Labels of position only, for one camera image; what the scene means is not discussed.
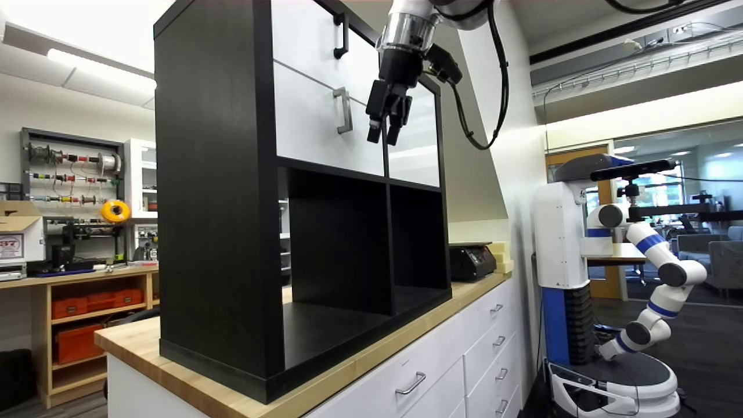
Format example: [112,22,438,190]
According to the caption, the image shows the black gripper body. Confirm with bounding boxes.
[373,43,428,99]

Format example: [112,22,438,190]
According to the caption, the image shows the metal bar drawer handle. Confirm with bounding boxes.
[333,85,355,136]

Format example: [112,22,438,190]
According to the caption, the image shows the white drawer with metal handle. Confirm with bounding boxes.
[273,60,387,178]

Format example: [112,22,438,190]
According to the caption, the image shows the black cabinet shelf unit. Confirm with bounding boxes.
[150,0,454,404]

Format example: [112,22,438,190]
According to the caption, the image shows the white counter base cabinet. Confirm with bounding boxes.
[105,275,529,418]

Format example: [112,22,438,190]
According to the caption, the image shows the black device on counter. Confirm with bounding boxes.
[449,238,499,285]

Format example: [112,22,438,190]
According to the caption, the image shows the blue and white mobile robot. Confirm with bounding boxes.
[532,152,710,418]

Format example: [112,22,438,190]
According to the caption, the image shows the yellow spool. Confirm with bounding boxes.
[99,197,135,228]

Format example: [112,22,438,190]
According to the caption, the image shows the grey tool board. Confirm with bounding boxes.
[18,125,129,207]

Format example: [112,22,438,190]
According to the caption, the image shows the long orange storage bin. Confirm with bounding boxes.
[52,285,147,320]

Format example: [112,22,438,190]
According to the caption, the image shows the black benchtop machine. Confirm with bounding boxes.
[25,215,103,278]

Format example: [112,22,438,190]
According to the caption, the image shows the cardboard box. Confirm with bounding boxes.
[0,200,45,234]

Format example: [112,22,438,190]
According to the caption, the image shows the square orange storage bin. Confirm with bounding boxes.
[54,322,112,366]

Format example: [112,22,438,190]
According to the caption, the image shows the white labeled box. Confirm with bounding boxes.
[0,229,46,269]

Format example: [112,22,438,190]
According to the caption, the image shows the wooden workbench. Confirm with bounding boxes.
[0,263,163,411]

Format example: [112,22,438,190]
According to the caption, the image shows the black floor bin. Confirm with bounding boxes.
[0,345,38,414]

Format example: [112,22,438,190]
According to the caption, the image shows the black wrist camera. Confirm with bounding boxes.
[423,43,464,87]

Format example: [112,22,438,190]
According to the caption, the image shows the black drawer handle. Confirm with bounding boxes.
[333,12,352,60]

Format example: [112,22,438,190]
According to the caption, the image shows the white drawer with black handle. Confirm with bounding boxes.
[269,0,382,107]

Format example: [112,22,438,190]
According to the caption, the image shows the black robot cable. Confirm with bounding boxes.
[449,0,512,152]

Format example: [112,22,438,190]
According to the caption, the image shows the white wall shelf unit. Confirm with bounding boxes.
[125,136,160,220]

